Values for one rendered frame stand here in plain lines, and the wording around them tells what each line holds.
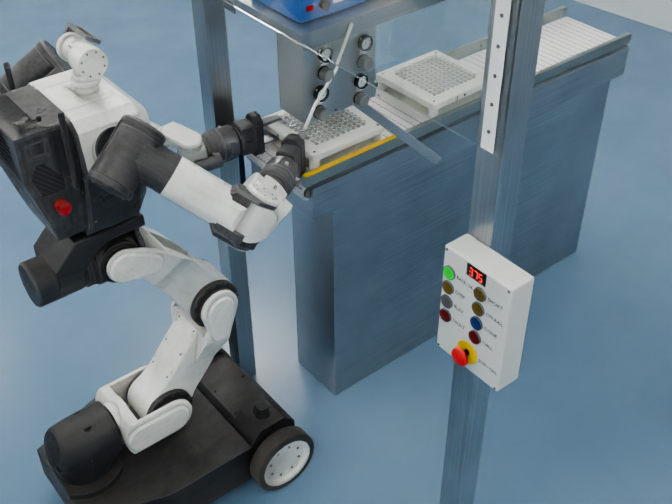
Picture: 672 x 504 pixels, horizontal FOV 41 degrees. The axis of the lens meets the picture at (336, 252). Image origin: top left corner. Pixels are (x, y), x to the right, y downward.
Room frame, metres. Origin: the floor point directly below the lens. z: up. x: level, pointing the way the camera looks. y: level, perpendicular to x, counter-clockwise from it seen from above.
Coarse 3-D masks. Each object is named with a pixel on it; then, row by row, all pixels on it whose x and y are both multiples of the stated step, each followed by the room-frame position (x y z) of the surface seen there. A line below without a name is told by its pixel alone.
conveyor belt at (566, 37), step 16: (544, 32) 2.82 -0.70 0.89; (560, 32) 2.82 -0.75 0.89; (576, 32) 2.82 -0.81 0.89; (592, 32) 2.82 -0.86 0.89; (544, 48) 2.70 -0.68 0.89; (560, 48) 2.70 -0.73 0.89; (576, 48) 2.70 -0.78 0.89; (544, 64) 2.59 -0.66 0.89; (384, 112) 2.30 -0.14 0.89; (400, 112) 2.30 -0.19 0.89; (256, 160) 2.08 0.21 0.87
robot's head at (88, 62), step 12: (72, 36) 1.77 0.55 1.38; (60, 48) 1.75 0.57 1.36; (72, 48) 1.71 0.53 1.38; (84, 48) 1.70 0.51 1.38; (96, 48) 1.70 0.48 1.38; (72, 60) 1.69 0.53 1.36; (84, 60) 1.68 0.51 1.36; (96, 60) 1.70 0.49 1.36; (72, 72) 1.73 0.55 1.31; (84, 72) 1.68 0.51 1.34; (96, 72) 1.70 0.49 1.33; (84, 84) 1.71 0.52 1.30
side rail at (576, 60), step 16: (592, 48) 2.63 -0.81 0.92; (608, 48) 2.66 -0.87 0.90; (560, 64) 2.52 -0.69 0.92; (576, 64) 2.56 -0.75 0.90; (544, 80) 2.47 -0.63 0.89; (416, 128) 2.15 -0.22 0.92; (432, 128) 2.19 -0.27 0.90; (384, 144) 2.08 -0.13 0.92; (400, 144) 2.11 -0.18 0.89; (352, 160) 2.01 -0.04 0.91; (320, 176) 1.94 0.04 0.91
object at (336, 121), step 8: (336, 112) 2.17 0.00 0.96; (288, 120) 2.13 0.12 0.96; (296, 120) 2.13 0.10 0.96; (328, 120) 2.12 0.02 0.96; (336, 120) 2.12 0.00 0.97; (344, 120) 2.13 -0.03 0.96; (352, 120) 2.12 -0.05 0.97; (312, 128) 2.08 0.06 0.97; (320, 128) 2.08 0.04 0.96; (328, 128) 2.08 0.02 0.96; (336, 128) 2.08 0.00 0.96; (344, 128) 2.09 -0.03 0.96; (320, 136) 2.05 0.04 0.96
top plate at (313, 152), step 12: (348, 108) 2.20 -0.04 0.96; (372, 120) 2.13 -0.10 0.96; (276, 132) 2.08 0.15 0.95; (288, 132) 2.07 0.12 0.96; (348, 132) 2.07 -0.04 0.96; (360, 132) 2.07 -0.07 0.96; (372, 132) 2.08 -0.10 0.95; (312, 144) 2.01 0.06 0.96; (324, 144) 2.01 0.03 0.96; (336, 144) 2.01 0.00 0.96; (348, 144) 2.03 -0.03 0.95; (312, 156) 1.96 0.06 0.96; (324, 156) 1.98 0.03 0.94
